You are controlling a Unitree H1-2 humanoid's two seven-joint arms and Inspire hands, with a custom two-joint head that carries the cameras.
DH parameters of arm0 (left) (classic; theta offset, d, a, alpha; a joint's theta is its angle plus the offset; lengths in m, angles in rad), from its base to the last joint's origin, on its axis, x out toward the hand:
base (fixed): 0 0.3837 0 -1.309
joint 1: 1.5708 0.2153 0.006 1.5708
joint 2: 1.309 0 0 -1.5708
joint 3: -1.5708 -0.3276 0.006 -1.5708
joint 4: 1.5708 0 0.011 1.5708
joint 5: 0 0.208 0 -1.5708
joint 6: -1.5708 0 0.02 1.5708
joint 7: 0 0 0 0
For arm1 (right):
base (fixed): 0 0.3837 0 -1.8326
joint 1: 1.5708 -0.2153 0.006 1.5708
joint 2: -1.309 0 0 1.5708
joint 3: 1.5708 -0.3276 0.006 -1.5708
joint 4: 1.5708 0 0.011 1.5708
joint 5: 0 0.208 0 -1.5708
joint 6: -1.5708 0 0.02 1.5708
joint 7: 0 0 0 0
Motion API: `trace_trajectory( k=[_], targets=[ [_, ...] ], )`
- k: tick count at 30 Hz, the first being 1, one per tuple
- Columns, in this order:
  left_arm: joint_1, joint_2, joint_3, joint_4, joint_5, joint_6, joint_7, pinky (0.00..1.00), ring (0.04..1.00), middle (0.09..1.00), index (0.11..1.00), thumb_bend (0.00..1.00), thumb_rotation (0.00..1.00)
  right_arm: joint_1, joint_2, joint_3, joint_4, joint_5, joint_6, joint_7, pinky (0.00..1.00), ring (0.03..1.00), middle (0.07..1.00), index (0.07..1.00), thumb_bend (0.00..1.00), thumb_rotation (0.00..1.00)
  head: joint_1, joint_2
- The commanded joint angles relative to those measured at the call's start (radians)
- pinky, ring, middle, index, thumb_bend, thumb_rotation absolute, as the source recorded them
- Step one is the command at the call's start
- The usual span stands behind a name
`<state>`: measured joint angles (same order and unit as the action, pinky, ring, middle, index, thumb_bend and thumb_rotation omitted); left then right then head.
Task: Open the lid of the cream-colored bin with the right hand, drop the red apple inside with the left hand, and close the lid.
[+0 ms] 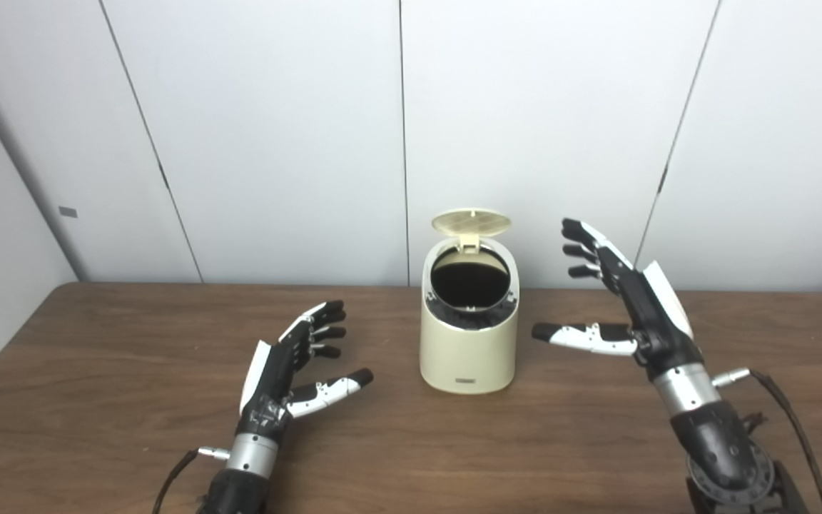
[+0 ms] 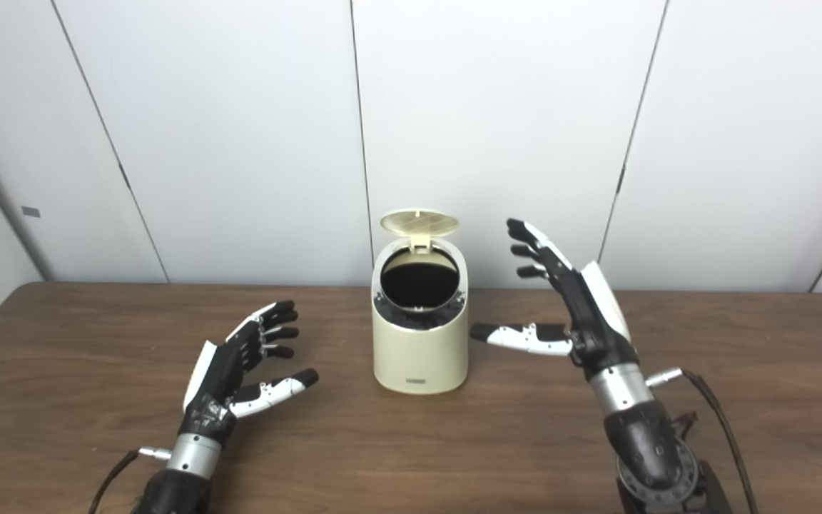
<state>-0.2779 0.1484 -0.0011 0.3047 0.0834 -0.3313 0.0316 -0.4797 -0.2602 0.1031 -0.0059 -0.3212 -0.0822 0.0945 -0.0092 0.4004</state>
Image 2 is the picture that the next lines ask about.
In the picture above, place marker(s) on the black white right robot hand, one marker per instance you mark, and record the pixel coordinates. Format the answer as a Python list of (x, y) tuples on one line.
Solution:
[(596, 321)]

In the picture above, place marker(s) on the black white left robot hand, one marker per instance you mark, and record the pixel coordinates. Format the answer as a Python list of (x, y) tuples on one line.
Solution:
[(211, 385)]

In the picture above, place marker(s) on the cream round bin lid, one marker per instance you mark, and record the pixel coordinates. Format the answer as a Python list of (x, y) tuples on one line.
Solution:
[(419, 221)]

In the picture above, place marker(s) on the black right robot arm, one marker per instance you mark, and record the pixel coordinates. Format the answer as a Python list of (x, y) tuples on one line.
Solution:
[(643, 442)]

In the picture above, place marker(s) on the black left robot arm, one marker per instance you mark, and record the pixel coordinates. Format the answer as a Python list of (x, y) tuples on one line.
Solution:
[(186, 464)]

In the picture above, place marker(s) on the cream-colored bin body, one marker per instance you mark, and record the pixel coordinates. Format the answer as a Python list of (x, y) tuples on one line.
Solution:
[(418, 357)]

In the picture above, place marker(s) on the small grey wall sticker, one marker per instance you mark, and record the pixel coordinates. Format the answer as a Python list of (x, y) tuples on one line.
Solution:
[(31, 212)]

